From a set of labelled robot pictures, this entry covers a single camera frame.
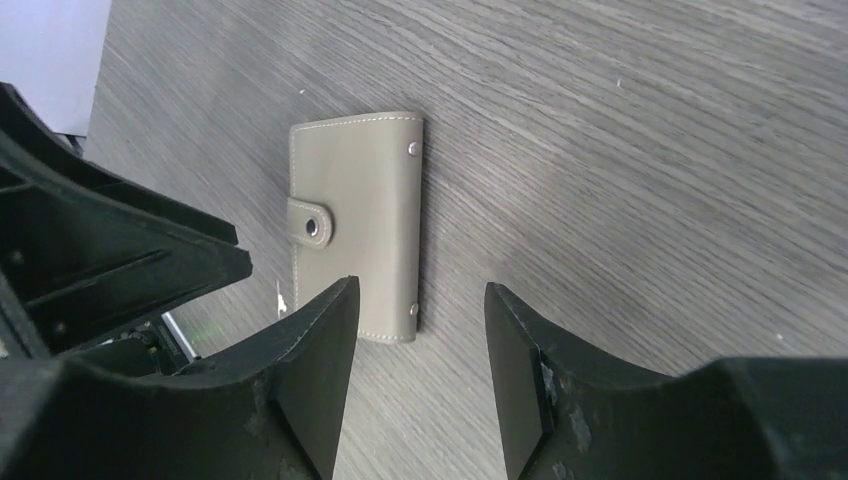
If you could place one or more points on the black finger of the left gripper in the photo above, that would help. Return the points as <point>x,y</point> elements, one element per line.
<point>87,254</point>

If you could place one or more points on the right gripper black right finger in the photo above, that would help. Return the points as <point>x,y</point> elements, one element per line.
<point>569,410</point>

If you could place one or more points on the grey leather card holder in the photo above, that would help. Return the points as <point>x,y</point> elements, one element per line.
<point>354,209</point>

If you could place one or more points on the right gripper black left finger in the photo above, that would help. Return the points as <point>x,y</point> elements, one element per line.
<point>268,407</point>

